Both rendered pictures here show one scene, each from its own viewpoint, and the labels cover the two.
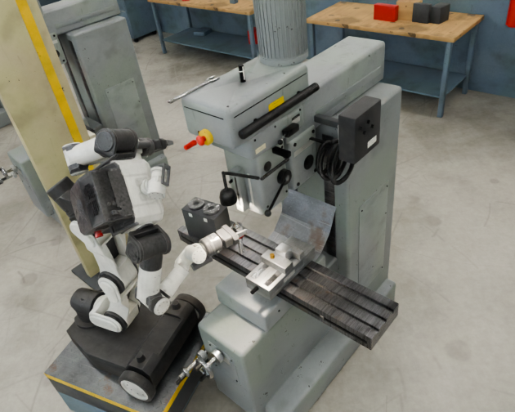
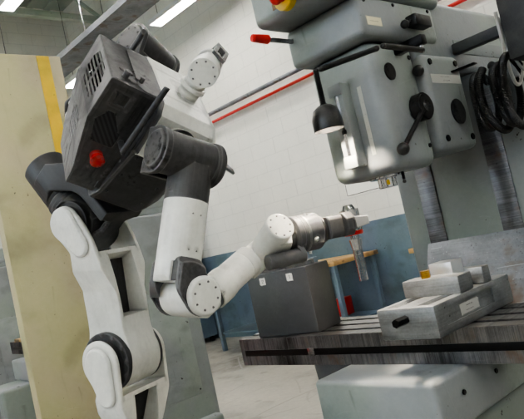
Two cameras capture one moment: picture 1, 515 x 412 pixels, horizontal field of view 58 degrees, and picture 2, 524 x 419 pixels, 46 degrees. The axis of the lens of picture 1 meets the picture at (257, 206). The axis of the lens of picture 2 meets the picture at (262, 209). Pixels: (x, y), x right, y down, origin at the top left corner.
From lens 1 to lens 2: 1.42 m
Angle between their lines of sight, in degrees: 41
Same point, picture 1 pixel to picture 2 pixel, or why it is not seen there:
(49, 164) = (42, 327)
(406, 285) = not seen: outside the picture
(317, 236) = not seen: hidden behind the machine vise
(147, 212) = (186, 110)
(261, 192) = (385, 114)
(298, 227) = not seen: hidden behind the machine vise
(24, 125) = (19, 257)
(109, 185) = (127, 59)
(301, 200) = (458, 250)
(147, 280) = (177, 218)
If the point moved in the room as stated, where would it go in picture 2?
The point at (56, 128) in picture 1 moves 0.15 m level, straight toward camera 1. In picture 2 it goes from (65, 274) to (67, 273)
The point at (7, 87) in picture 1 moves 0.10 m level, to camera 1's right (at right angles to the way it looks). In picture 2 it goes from (10, 200) to (33, 195)
